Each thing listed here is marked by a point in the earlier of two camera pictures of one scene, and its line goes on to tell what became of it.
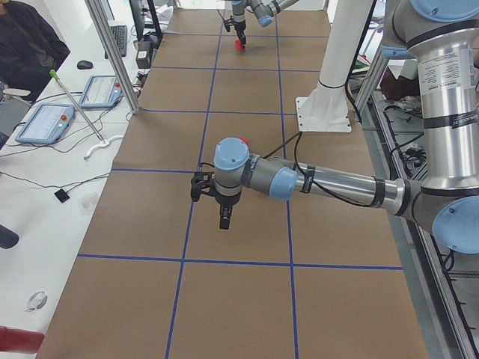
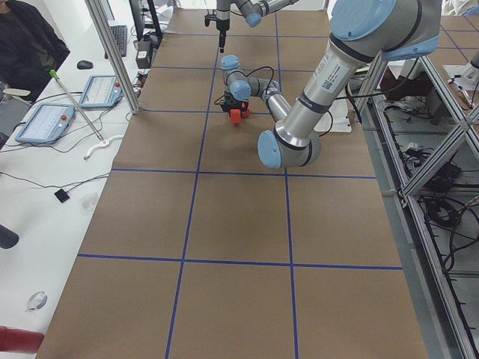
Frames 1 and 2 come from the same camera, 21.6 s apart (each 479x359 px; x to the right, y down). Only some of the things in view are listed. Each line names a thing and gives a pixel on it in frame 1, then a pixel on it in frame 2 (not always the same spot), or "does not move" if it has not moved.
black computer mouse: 83,64 does not move
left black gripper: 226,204 → 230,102
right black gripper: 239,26 → 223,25
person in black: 30,49 does not move
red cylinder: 20,340 does not move
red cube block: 245,139 → 235,115
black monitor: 145,19 does not move
